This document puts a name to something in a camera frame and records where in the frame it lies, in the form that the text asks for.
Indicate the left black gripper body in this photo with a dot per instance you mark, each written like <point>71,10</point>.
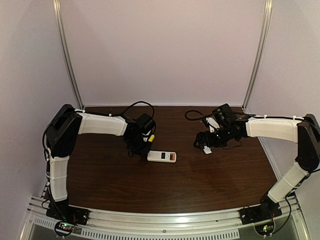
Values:
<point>138,146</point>

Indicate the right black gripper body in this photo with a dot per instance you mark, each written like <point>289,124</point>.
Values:
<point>204,139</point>

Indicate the white battery cover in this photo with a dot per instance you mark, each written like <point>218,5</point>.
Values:
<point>207,150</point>

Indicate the yellow handled screwdriver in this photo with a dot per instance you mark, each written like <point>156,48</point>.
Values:
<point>151,138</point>

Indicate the white remote control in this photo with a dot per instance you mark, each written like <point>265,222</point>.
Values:
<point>160,156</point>

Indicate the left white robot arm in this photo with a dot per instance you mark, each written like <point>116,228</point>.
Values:
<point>60,136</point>

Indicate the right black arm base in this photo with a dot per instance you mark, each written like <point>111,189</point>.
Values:
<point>262,212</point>

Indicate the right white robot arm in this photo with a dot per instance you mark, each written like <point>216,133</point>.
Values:
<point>225,124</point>

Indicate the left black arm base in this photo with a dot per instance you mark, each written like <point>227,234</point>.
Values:
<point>63,211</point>

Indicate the right circuit board with leds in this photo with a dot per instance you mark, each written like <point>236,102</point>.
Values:
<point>265,229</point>

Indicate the circuit board with leds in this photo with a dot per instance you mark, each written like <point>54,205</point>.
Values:
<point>63,229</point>
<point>265,229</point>

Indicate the left circuit board with leds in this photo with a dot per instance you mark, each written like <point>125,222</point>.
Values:
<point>63,229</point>

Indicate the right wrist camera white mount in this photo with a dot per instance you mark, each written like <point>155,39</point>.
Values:
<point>212,124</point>

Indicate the aluminium front rail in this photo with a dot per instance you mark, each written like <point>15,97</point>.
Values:
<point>212,225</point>

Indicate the right aluminium corner post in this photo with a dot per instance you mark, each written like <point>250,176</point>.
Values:
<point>263,37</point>

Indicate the aluminium corner post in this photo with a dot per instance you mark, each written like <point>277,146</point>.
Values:
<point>65,52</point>
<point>263,37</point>

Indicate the left aluminium corner post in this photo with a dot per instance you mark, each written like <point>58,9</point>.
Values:
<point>65,52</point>

